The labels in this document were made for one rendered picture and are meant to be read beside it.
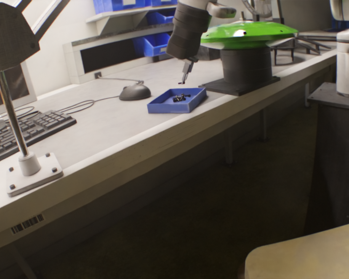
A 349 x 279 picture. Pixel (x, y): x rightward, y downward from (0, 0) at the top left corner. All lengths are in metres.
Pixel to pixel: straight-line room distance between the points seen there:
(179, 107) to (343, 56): 0.55
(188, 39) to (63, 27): 0.96
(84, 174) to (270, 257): 0.43
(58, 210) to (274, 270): 0.45
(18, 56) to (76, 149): 0.21
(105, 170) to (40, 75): 0.98
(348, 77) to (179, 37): 0.56
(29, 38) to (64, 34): 0.98
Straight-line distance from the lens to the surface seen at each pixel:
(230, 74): 0.75
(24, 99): 0.90
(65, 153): 0.52
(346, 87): 0.91
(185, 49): 0.56
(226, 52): 0.75
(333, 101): 0.86
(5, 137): 0.69
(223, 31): 0.67
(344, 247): 0.68
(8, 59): 0.42
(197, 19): 0.54
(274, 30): 0.68
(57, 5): 0.49
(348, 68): 0.90
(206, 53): 1.28
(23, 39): 0.44
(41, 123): 0.70
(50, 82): 1.39
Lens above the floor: 1.10
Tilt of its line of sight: 24 degrees down
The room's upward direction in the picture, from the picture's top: 9 degrees counter-clockwise
